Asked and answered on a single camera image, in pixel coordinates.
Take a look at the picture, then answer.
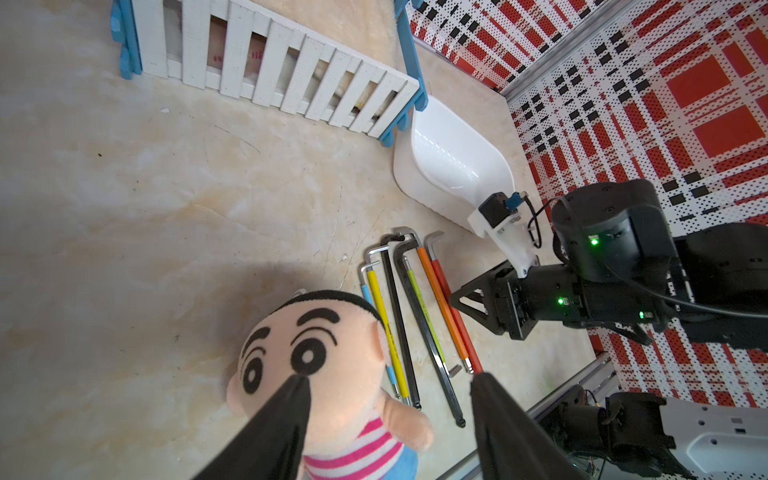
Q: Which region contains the yellow hex key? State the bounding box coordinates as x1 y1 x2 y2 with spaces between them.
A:
359 246 413 406

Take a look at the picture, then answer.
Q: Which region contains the red hex key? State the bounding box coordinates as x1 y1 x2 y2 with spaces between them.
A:
424 231 483 374

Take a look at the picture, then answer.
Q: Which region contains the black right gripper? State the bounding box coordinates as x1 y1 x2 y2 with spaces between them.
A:
450 261 591 341

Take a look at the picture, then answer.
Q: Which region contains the white and blue toy crib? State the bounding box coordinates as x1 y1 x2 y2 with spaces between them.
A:
110 1 428 147

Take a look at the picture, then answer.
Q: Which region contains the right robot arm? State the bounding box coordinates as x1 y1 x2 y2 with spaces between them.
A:
450 179 767 350

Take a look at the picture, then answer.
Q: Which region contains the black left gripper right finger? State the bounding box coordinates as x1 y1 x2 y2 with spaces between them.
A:
470 373 587 479

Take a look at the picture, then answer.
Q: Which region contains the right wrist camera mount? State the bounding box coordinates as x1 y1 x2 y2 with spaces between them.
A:
468 192 537 279

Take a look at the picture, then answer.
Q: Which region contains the lime green hex key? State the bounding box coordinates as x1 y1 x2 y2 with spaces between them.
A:
403 255 462 379

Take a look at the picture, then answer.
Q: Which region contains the white plastic storage box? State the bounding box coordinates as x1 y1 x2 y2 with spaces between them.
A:
393 97 515 231

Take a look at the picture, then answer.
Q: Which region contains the large black hex key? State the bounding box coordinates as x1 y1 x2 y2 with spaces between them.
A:
393 238 466 428

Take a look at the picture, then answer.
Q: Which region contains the cartoon boy plush doll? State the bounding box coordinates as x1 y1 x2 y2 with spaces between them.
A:
226 290 434 479

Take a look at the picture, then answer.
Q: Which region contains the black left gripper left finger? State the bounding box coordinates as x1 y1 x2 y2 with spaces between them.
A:
196 375 311 480

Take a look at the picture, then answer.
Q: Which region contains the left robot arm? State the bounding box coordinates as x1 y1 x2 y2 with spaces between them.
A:
200 373 767 479

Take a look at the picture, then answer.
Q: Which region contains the thin black hex key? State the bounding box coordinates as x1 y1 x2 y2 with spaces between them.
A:
365 234 422 410

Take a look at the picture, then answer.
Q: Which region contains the orange hex key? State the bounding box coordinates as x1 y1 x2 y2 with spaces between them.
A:
394 227 474 374

